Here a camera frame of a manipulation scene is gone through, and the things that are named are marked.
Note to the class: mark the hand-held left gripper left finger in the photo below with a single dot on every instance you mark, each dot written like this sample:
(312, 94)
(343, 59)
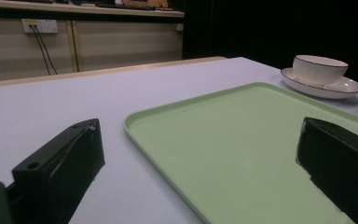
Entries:
(62, 168)

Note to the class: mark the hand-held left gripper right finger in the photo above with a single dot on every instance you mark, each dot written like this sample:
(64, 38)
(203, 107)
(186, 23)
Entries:
(341, 155)

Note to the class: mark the white ceramic plate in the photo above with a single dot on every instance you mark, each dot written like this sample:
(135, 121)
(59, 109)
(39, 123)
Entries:
(338, 88)

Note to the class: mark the white ceramic bowl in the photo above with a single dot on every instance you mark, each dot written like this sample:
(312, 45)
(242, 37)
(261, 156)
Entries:
(318, 70)

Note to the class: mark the light green plastic tray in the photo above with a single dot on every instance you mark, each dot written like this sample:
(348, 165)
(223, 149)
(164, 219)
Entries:
(230, 146)

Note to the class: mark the beige wooden desk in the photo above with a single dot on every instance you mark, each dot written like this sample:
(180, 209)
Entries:
(80, 40)

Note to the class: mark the black keyboard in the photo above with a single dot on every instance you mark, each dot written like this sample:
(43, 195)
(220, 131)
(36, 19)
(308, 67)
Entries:
(126, 6)

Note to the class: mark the white wall power socket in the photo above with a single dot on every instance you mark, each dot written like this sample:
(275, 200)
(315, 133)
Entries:
(40, 25)

